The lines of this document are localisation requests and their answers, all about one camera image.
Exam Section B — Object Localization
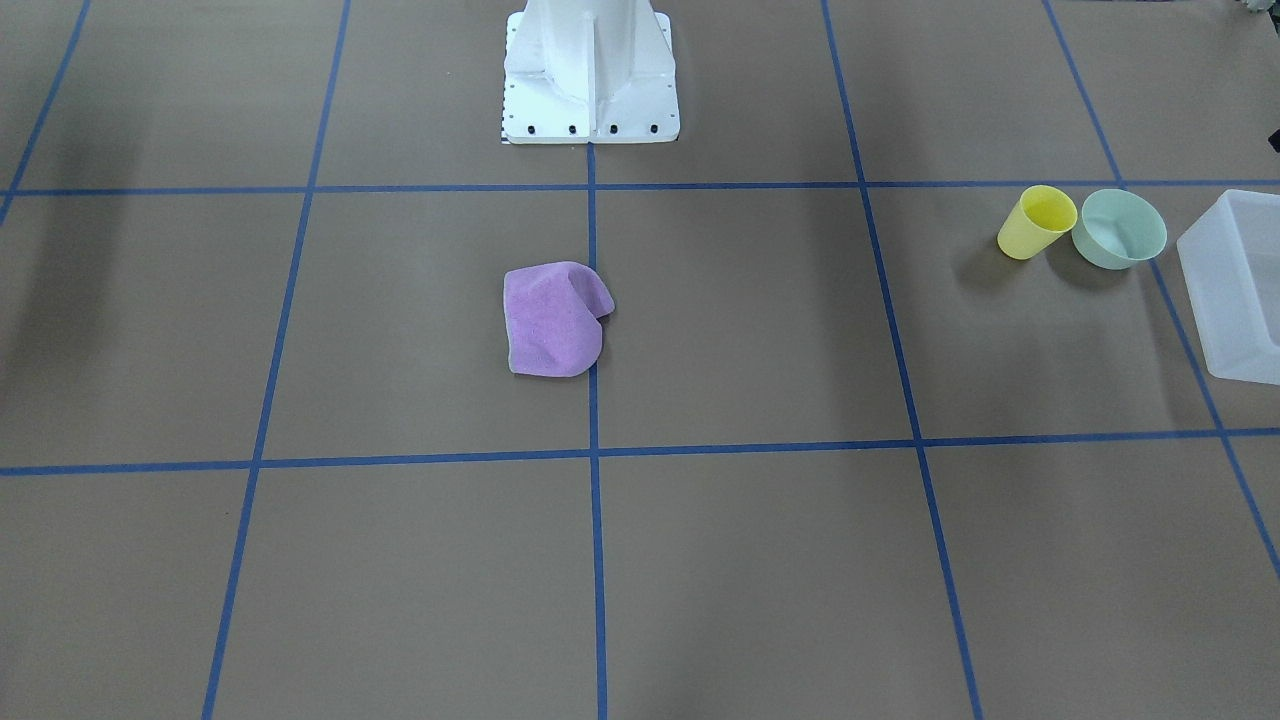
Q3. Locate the yellow plastic cup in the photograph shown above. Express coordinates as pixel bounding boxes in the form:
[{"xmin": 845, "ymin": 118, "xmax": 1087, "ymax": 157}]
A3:
[{"xmin": 996, "ymin": 184, "xmax": 1079, "ymax": 261}]

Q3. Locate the mint green bowl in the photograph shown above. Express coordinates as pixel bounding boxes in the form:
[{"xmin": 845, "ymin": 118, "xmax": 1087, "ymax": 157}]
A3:
[{"xmin": 1071, "ymin": 188, "xmax": 1169, "ymax": 272}]

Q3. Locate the translucent plastic storage box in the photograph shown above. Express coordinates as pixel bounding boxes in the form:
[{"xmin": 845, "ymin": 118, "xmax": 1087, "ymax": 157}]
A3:
[{"xmin": 1176, "ymin": 190, "xmax": 1279, "ymax": 386}]

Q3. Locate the purple cloth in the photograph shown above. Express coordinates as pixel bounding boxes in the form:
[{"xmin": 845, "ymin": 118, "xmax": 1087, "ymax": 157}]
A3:
[{"xmin": 502, "ymin": 261, "xmax": 614, "ymax": 378}]

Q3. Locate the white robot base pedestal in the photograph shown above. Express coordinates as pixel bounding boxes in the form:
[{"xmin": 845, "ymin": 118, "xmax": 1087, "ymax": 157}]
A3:
[{"xmin": 500, "ymin": 1, "xmax": 681, "ymax": 145}]

